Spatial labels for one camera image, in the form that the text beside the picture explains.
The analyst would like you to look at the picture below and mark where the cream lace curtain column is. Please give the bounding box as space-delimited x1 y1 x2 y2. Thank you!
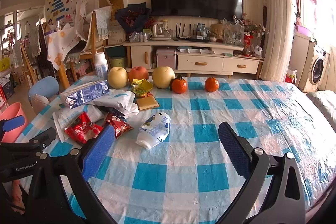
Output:
260 0 296 82

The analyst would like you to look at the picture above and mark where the dark red snack packet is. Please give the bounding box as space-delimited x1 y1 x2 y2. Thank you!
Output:
102 113 133 139

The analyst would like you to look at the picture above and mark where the dark wooden chair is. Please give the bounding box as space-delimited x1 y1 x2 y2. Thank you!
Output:
37 23 55 78

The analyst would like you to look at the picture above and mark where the left yellow pear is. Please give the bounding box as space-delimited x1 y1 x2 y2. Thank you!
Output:
108 67 128 89

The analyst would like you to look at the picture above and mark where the black wifi router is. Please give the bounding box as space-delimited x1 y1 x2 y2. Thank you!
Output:
173 23 197 41

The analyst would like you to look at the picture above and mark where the large white blue bag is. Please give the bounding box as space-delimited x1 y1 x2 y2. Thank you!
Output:
87 89 139 118

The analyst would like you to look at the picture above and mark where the yellow pear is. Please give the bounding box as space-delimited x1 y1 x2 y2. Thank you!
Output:
152 67 175 89
108 67 128 89

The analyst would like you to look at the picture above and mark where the red apple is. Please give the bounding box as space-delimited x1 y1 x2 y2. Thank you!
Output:
128 66 149 84

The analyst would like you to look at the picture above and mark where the white upright milk bottle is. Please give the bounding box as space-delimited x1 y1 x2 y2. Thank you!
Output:
94 52 108 80

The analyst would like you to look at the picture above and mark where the bright red snack packet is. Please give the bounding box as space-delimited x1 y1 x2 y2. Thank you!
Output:
64 112 103 145

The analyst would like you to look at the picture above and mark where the far wooden chair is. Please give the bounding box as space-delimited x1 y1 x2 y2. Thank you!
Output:
20 43 38 88

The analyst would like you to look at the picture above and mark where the cream TV cabinet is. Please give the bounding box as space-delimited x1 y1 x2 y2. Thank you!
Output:
123 40 263 78

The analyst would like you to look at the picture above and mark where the golden box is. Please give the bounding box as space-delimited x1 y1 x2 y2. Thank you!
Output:
136 96 159 111

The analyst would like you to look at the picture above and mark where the white electric kettle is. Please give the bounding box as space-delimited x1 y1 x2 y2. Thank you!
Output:
150 20 171 41

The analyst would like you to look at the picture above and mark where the right yellow pear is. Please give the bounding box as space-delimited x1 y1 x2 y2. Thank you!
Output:
152 67 175 89

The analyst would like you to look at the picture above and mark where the plain tangerine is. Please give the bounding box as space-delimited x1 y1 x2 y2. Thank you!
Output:
205 77 219 92

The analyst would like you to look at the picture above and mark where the green waste bin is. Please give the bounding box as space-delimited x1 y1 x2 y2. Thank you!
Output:
109 57 127 68

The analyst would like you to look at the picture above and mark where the grey cushion seat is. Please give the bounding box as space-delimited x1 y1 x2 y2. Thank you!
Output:
31 94 50 114

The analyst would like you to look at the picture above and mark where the white washing machine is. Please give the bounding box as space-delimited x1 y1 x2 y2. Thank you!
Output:
298 42 329 93

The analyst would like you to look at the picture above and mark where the blue round stool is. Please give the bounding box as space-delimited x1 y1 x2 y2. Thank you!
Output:
28 76 59 102

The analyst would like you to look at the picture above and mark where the pink storage box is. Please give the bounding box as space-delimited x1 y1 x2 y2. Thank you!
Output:
156 48 176 69

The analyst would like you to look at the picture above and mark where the white Magicday milk pouch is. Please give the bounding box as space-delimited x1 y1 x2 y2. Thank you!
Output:
135 112 171 150

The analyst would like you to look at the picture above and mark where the dark blue flower bouquet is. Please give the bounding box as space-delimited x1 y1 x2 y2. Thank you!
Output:
114 2 150 34

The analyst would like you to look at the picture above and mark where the tangerine with leaf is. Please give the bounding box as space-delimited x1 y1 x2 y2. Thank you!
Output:
170 75 187 94

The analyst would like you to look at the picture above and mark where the yellow green snack wrapper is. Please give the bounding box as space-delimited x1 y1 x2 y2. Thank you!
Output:
131 79 153 98

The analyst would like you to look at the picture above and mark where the dining table orange cloth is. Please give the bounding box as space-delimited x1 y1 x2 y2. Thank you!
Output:
45 23 87 71

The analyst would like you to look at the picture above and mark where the light wooden chair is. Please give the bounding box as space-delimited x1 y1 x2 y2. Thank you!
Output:
58 11 106 89

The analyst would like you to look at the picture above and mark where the yellow bag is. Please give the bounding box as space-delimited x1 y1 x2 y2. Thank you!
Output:
0 57 11 72

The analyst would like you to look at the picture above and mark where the clear plastic bag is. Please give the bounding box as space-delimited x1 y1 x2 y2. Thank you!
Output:
223 18 244 47

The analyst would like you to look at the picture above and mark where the pink plastic trash bucket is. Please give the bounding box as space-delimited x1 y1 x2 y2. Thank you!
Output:
1 102 28 143

